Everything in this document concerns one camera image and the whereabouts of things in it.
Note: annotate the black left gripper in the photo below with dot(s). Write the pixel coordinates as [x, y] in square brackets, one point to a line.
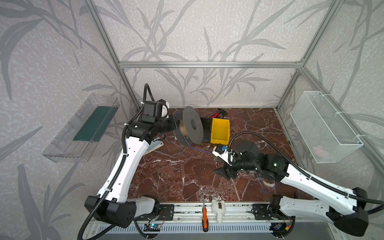
[175, 123]

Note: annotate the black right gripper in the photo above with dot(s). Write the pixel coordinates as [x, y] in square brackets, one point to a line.
[229, 169]

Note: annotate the grey perforated cable spool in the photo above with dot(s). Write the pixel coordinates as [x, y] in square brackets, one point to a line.
[189, 127]

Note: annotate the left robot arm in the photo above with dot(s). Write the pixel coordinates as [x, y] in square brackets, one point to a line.
[111, 204]

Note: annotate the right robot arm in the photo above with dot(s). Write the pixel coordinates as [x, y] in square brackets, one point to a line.
[347, 209]

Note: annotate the white plastic part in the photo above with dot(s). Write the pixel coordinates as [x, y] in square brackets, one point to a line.
[219, 209]

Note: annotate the yellow plastic bin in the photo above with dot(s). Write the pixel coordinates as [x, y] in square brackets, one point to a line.
[220, 131]

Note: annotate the black plastic bin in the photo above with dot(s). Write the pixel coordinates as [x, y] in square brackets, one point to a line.
[207, 128]

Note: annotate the green circuit board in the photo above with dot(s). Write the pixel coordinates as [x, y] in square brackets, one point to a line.
[152, 227]

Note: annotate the pink object in basket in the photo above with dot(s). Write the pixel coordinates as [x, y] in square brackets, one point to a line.
[319, 152]

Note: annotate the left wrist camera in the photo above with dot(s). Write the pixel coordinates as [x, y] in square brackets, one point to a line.
[162, 109]

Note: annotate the orange handled screwdriver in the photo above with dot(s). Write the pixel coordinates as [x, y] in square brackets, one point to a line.
[205, 221]

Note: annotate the aluminium frame profile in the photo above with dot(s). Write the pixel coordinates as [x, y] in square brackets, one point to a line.
[220, 65]

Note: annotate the clear plastic wall tray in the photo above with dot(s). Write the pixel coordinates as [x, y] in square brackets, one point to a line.
[79, 138]

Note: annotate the white wire mesh basket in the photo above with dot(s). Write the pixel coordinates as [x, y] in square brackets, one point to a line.
[320, 123]

